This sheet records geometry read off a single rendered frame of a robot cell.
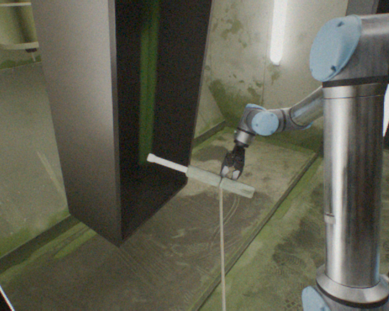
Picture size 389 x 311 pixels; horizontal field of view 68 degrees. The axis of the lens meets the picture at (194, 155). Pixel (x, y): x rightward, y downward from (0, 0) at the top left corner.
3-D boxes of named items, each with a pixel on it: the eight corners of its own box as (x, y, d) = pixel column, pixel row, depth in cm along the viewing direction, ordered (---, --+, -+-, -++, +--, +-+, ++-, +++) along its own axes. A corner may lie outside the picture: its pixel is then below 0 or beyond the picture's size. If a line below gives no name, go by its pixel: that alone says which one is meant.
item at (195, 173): (246, 176, 145) (257, 190, 123) (243, 185, 146) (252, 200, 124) (155, 144, 142) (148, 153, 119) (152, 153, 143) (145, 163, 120)
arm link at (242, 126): (252, 102, 118) (244, 100, 127) (239, 131, 120) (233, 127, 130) (271, 110, 120) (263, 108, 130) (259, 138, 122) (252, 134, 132)
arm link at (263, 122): (284, 110, 108) (271, 107, 120) (255, 113, 106) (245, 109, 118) (284, 134, 110) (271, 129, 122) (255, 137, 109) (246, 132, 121)
